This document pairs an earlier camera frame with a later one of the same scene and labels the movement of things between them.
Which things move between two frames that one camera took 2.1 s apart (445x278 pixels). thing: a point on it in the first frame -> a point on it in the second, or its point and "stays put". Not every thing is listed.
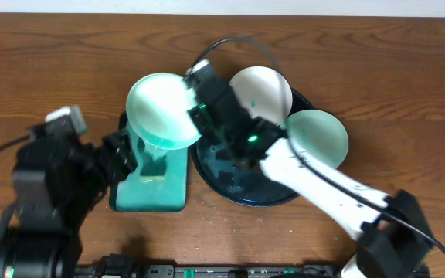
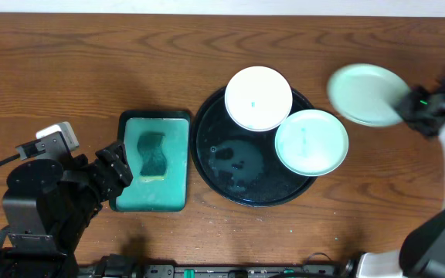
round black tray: [239, 181] stays put
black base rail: [141, 270] stays put
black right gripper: [202, 99] -> [411, 112]
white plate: [265, 92] stays put
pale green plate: [317, 137] stays put
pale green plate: [157, 106] -> [367, 95]
